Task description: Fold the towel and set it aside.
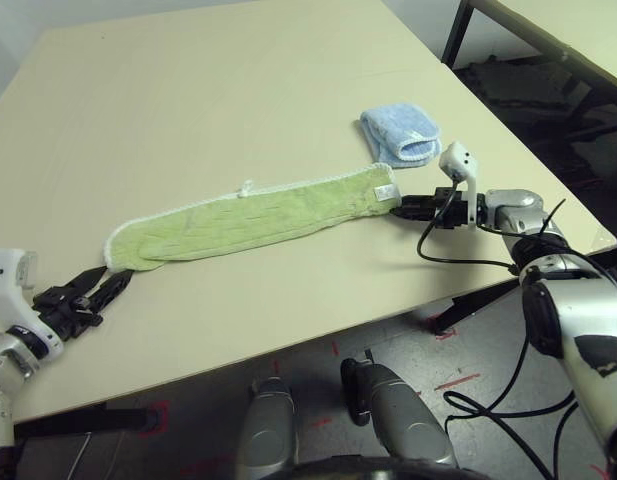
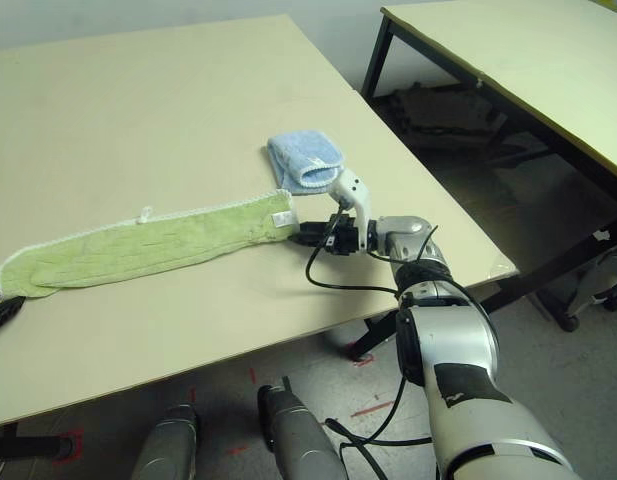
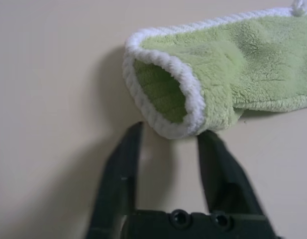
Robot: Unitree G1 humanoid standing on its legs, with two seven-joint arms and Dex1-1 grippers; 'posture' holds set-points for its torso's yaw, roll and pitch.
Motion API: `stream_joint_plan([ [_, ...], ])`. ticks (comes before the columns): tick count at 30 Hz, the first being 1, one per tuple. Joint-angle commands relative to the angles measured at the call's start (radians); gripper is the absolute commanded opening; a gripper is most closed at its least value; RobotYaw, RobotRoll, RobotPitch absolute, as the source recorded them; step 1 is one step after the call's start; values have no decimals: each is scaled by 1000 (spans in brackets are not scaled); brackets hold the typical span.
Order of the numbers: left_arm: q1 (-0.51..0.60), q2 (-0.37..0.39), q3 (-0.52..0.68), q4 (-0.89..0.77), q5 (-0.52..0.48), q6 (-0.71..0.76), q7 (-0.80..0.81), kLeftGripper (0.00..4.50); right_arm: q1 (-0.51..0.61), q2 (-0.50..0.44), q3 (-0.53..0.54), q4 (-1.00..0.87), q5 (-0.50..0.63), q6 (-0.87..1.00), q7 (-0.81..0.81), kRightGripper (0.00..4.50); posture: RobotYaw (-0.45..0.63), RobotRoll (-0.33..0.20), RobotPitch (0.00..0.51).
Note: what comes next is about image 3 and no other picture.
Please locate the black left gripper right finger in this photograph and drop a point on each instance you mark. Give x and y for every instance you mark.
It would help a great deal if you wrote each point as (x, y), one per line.
(225, 179)

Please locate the green towel white trim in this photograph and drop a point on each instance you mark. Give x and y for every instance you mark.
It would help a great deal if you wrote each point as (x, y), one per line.
(255, 62)

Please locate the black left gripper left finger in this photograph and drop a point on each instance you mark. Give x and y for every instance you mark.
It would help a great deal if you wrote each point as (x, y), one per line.
(118, 179)

